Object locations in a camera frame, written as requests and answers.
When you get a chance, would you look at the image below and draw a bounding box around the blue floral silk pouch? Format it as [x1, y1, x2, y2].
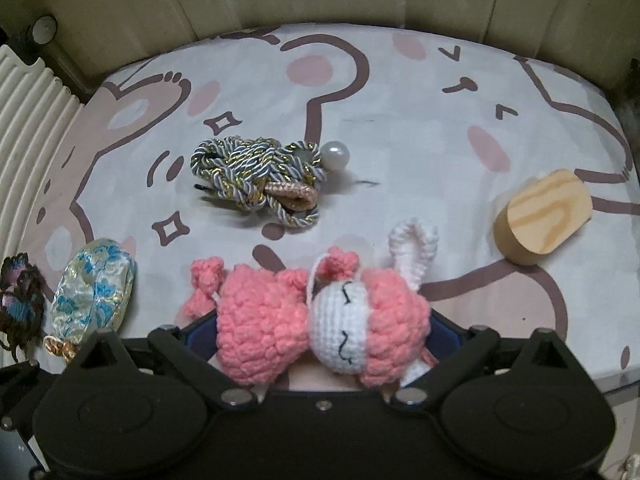
[43, 238, 137, 361]

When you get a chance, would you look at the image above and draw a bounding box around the white ribbed radiator panel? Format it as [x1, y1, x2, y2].
[1, 44, 82, 252]

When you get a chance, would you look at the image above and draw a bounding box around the oval wooden block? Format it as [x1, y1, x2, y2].
[494, 169, 593, 266]

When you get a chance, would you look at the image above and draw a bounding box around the cream cabinet with doors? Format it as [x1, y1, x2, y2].
[1, 0, 639, 88]

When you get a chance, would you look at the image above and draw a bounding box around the pink crochet bunny doll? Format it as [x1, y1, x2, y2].
[179, 219, 438, 388]

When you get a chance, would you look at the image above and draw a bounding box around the dark purple butterfly ornament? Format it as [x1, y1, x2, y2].
[1, 252, 46, 363]

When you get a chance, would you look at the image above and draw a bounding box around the cartoon bear bed sheet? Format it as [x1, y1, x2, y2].
[20, 25, 639, 381]

